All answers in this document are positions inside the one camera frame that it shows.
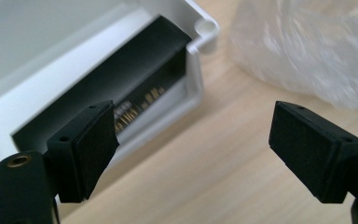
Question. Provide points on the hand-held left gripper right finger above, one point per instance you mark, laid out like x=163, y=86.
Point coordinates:
x=317, y=152

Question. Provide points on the clear plastic bag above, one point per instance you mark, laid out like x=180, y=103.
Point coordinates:
x=307, y=46

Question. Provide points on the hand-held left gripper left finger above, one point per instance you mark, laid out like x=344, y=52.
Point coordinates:
x=84, y=155

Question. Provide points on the white plastic bin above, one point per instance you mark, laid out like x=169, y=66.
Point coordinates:
x=59, y=81

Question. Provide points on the black packet with gold print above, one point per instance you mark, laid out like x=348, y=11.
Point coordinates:
x=121, y=65

